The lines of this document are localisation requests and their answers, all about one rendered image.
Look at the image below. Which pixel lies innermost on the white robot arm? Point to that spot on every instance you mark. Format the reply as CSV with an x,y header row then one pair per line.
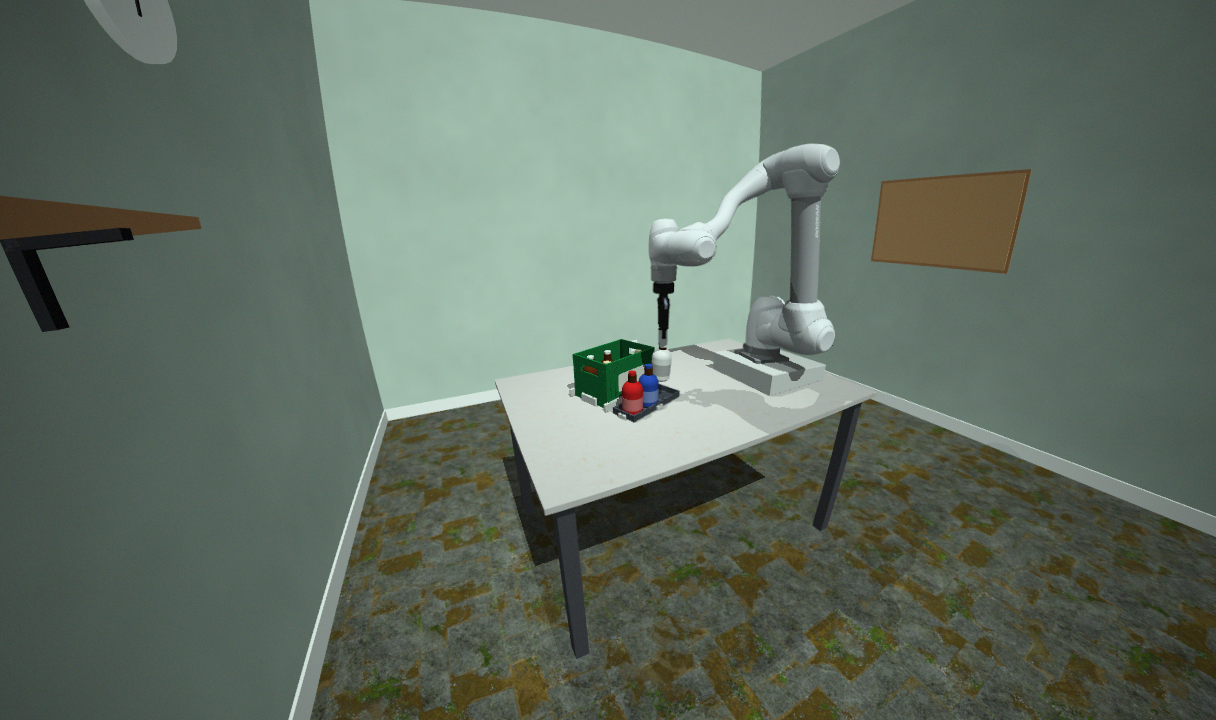
x,y
803,326

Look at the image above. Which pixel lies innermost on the red bottle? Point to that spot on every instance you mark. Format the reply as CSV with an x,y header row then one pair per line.
x,y
632,395

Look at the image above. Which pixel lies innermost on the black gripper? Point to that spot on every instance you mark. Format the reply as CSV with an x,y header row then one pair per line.
x,y
663,310

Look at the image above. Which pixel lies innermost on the blue bottle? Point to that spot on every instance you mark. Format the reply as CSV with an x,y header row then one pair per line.
x,y
650,384

